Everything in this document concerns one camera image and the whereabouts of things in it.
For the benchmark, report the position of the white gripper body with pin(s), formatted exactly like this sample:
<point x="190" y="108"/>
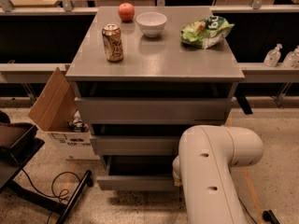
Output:
<point x="176" y="169"/>

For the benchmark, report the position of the grey bottom drawer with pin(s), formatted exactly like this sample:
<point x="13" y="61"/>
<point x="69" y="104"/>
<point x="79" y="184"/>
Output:
<point x="138" y="173"/>

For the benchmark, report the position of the grey drawer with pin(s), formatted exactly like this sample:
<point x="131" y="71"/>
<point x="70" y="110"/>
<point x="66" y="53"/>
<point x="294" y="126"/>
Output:
<point x="153" y="110"/>
<point x="135" y="145"/>
<point x="138" y="173"/>

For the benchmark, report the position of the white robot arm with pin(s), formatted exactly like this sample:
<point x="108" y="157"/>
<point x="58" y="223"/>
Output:
<point x="205" y="155"/>

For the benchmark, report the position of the grey top drawer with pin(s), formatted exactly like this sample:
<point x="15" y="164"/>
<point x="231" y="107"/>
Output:
<point x="153" y="110"/>

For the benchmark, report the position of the grey middle drawer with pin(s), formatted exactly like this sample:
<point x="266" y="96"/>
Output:
<point x="135" y="145"/>

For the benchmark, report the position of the grey drawer cabinet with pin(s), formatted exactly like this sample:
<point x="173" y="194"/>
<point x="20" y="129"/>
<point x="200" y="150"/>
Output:
<point x="159" y="67"/>

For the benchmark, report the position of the open cardboard box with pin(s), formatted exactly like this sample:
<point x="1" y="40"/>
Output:
<point x="56" y="114"/>

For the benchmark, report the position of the black floor foot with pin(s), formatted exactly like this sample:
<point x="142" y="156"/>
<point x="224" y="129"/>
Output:
<point x="270" y="217"/>

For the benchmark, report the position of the green chip bag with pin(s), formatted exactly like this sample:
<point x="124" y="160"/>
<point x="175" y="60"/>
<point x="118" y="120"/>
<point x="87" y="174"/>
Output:
<point x="205" y="33"/>

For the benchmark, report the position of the clear sanitizer bottle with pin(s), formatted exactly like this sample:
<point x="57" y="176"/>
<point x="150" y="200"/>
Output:
<point x="273" y="55"/>
<point x="291" y="59"/>

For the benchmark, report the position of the white bowl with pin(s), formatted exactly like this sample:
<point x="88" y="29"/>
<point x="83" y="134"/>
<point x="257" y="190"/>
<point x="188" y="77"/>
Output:
<point x="151" y="24"/>

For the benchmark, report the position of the gold soda can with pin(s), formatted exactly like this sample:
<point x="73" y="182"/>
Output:
<point x="111" y="34"/>

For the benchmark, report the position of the black bin on stand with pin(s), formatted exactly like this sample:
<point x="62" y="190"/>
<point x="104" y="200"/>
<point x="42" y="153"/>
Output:
<point x="15" y="138"/>

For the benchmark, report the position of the red apple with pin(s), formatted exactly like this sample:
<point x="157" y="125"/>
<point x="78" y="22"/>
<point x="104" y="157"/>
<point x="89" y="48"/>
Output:
<point x="126" y="12"/>

